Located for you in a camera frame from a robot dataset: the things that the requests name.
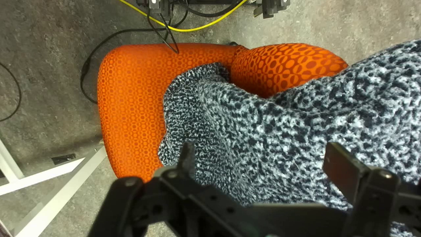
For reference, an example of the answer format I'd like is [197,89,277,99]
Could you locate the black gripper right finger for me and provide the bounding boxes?
[323,142,370,204]

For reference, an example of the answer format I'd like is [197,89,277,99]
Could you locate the yellow cable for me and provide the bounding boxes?
[119,0,251,34]

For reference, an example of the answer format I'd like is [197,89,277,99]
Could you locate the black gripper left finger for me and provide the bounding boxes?
[177,142,197,180]

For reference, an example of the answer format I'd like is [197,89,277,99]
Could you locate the orange patterned chair seat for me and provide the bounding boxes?
[98,43,247,180]

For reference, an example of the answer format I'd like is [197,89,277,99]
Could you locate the black equipment at top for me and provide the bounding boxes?
[135,0,291,18]

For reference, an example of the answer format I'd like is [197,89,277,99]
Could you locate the white metal table frame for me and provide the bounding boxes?
[0,138,108,237]

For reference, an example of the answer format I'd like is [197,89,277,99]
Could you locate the black cable at left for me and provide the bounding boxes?
[0,62,24,124]

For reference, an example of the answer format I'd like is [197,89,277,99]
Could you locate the blue white speckled fleece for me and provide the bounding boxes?
[158,39,421,210]

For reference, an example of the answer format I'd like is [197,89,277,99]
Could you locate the black cable on floor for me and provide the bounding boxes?
[80,26,170,105]

